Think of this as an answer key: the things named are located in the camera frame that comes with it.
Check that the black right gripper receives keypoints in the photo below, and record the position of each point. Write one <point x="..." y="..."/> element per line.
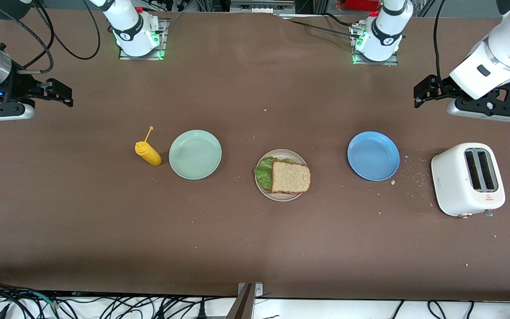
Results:
<point x="19" y="85"/>

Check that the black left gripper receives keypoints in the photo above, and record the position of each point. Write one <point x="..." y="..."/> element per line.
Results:
<point x="440" y="87"/>

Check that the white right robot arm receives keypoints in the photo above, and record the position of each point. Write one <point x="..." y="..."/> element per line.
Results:
<point x="131" y="31"/>

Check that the yellow mustard squeeze bottle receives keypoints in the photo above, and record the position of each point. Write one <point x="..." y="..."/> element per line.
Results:
<point x="149" y="155"/>

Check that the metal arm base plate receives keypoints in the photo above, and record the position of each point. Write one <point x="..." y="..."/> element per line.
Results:
<point x="161" y="42"/>
<point x="357" y="55"/>

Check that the brown bread slice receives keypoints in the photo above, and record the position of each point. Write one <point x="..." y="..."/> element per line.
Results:
<point x="291" y="178"/>

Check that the grey metal equipment frame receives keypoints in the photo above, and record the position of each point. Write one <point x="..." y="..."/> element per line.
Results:
<point x="261" y="5"/>

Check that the beige plate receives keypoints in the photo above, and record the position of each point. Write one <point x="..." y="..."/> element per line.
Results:
<point x="281" y="197"/>

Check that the green lettuce leaf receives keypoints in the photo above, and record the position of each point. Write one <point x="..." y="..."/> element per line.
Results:
<point x="264" y="173"/>

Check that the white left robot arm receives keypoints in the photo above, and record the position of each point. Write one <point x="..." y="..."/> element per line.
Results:
<point x="383" y="31"/>

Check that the aluminium camera post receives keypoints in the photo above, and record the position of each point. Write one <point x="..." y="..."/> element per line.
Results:
<point x="244" y="305"/>

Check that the white two-slot toaster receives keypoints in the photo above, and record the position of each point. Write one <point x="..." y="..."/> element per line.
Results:
<point x="452" y="186"/>

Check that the blue plate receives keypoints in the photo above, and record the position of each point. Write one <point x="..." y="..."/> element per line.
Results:
<point x="373" y="156"/>

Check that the red box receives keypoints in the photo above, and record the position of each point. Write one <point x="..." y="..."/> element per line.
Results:
<point x="361" y="4"/>

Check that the mint green plate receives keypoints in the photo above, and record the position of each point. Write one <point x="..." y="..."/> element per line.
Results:
<point x="195" y="154"/>

